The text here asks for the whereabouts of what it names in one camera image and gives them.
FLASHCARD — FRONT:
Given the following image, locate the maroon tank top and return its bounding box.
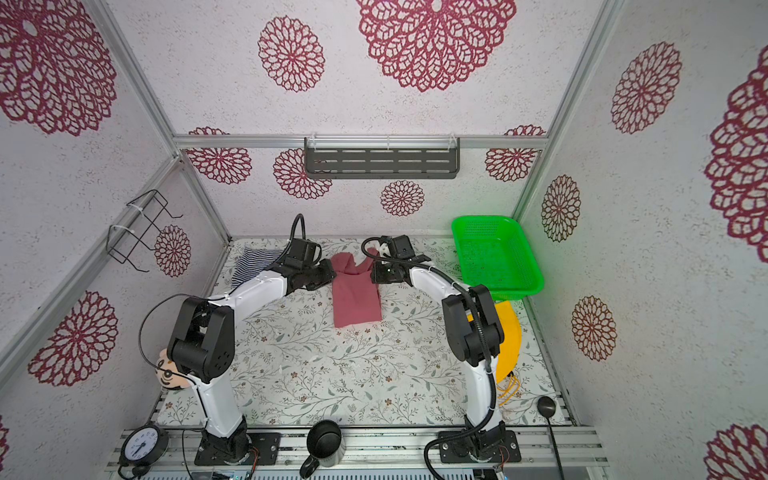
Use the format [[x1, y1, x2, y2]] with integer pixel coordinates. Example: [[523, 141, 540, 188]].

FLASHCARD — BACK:
[[331, 252, 382, 328]]

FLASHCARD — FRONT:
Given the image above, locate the grey wall shelf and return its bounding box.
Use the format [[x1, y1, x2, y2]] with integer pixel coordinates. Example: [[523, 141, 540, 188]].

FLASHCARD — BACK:
[[304, 137, 461, 180]]

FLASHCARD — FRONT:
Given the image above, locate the black wire wall rack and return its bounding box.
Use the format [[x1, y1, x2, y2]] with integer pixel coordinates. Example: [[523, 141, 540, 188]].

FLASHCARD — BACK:
[[104, 189, 183, 273]]

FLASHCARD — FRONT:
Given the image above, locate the green plastic basket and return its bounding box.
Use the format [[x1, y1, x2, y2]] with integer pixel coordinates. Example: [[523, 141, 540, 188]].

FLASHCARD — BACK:
[[451, 216, 545, 301]]

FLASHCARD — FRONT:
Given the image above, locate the yellow cloth bag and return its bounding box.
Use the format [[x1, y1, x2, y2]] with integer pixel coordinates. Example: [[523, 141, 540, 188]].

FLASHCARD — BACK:
[[495, 301, 522, 406]]

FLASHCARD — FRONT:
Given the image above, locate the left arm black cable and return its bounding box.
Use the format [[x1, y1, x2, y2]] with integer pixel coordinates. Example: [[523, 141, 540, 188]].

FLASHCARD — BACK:
[[137, 213, 308, 385]]

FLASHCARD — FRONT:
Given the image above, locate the round analog clock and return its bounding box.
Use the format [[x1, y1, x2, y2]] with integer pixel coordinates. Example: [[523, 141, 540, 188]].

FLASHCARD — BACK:
[[117, 423, 169, 480]]

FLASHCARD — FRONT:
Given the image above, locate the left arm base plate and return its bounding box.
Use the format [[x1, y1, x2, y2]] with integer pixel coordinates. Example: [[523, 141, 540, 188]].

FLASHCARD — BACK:
[[193, 432, 281, 466]]

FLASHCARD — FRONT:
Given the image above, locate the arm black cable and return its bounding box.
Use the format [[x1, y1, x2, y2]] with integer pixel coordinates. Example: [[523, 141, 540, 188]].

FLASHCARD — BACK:
[[359, 235, 499, 480], [137, 213, 308, 385]]

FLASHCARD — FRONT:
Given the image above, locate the blue white striped tank top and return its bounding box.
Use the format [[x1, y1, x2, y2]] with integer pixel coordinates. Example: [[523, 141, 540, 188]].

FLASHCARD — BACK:
[[231, 247, 281, 289]]

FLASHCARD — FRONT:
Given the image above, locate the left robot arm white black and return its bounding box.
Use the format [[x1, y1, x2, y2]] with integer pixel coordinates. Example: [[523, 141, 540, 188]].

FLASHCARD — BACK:
[[167, 239, 335, 464]]

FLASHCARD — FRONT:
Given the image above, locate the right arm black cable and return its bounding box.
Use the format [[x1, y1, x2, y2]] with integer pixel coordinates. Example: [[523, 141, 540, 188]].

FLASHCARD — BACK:
[[359, 235, 499, 480]]

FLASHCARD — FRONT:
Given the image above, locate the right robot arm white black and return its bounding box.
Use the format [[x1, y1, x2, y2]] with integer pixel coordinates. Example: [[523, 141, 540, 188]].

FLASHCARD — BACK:
[[361, 235, 506, 449]]

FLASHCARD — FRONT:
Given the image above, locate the black round puck with cable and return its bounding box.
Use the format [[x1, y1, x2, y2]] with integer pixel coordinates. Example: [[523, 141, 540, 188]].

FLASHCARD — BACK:
[[536, 396, 565, 480]]

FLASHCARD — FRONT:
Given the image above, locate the cartoon plush doll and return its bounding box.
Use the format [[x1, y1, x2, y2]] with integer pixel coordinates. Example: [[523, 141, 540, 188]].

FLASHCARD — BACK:
[[156, 349, 191, 390]]

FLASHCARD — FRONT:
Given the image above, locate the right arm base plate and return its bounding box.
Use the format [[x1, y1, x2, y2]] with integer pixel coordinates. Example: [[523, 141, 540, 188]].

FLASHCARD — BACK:
[[438, 429, 522, 464]]

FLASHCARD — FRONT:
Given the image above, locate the black thermos mug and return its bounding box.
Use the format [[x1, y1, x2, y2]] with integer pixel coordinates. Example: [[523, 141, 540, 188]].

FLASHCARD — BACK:
[[299, 420, 346, 479]]

